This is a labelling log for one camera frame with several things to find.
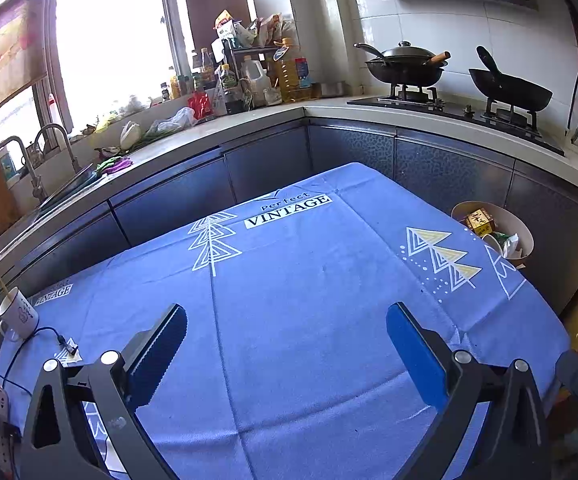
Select clear plastic bag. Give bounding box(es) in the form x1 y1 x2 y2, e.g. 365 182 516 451
146 107 197 136

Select black power cable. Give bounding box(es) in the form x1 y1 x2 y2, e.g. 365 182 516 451
0 326 77 396

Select black gas stove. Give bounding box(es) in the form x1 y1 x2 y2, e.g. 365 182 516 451
346 85 565 156

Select blue printed tablecloth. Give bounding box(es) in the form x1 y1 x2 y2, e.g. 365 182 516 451
0 162 572 480

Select dark kitchen base cabinets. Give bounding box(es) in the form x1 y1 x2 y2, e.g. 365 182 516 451
0 120 578 341

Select white bottle red cap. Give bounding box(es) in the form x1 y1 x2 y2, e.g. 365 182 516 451
48 92 72 131

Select row of condiment bottles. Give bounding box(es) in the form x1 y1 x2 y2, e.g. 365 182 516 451
161 47 220 103

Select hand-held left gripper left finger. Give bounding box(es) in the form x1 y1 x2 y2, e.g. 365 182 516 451
20 303 189 480

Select red plastic packet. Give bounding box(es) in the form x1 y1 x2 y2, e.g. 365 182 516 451
187 91 217 121

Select brown window board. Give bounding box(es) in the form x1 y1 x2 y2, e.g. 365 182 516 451
182 0 255 58

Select black cable plug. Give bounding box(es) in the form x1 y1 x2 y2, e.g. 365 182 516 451
58 336 82 361

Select black wok with lid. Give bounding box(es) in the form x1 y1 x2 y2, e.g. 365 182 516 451
354 41 452 88

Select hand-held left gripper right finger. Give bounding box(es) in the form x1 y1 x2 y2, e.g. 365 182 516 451
386 302 553 480

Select steel sink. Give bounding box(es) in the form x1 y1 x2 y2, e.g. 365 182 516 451
39 162 100 211

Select white plastic jug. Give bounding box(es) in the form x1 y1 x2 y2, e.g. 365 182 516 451
241 60 272 108

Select dark sauce bottle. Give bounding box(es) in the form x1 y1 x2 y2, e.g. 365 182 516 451
219 64 245 115

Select pile of food packets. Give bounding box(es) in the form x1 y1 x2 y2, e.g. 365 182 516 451
214 9 297 50

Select white vegetable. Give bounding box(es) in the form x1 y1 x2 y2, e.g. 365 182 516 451
120 121 142 151

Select black frying pan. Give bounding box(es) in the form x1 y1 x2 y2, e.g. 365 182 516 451
469 46 554 113

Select purple cloth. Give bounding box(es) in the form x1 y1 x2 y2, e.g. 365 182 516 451
96 157 132 176

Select steel kitchen faucet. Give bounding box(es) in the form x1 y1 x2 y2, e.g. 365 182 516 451
34 123 82 173
0 136 47 201

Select orange white power strip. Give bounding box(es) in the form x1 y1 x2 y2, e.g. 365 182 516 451
0 382 22 466

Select yellow patterned carton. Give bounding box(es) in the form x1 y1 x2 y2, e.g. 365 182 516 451
464 208 497 236

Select large yellow oil bottle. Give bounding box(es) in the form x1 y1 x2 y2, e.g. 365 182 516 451
274 37 315 103

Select patterned window blind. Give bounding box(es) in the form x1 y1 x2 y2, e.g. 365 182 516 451
0 0 48 133

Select beige round waste bin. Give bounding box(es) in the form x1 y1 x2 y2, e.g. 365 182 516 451
452 201 535 268

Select white printed mug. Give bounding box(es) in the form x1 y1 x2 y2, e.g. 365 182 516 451
0 286 40 343

